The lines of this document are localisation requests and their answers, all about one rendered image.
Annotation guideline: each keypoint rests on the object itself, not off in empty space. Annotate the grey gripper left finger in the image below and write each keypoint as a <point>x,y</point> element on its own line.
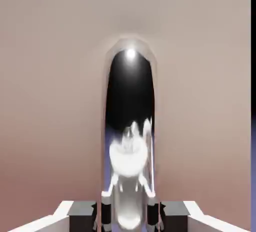
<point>80,216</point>

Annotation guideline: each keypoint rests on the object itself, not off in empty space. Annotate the pale painted cabinet door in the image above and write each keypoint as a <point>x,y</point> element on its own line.
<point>50,75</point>

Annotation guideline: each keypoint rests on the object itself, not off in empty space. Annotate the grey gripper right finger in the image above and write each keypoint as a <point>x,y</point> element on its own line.
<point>176,216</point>

